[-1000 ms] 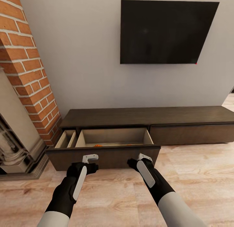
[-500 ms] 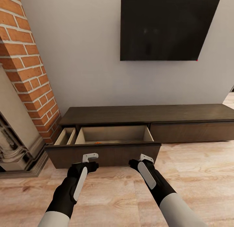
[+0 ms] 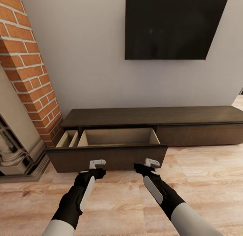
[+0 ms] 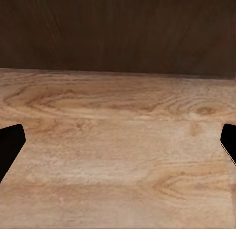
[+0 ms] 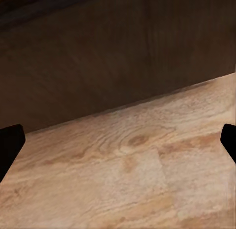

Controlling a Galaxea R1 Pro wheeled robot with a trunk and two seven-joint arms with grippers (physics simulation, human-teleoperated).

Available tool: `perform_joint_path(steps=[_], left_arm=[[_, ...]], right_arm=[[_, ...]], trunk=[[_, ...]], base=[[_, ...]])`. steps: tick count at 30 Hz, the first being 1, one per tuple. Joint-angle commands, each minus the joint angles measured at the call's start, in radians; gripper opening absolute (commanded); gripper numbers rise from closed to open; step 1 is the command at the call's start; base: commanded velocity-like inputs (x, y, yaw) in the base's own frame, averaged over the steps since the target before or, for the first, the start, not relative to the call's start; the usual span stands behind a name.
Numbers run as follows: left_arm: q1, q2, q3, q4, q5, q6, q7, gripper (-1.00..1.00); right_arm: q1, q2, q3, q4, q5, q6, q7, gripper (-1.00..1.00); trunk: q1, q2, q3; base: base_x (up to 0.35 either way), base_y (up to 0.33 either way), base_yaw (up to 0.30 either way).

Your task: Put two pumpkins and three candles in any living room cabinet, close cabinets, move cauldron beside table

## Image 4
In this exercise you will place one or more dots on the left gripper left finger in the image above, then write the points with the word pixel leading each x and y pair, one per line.
pixel 12 139

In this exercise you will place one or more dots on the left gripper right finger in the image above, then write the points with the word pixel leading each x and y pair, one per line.
pixel 228 139

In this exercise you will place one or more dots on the cabinet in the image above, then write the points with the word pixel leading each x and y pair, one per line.
pixel 195 37

